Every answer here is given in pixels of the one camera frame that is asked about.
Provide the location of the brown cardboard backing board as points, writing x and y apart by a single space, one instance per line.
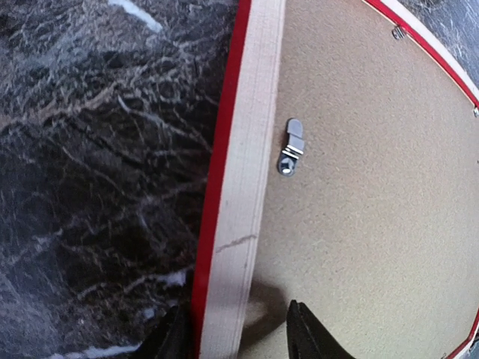
377 230

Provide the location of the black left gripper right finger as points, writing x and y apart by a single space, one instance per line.
308 338

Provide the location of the wooden picture frame red edge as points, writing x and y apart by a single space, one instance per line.
242 154

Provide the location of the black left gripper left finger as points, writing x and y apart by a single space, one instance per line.
172 338

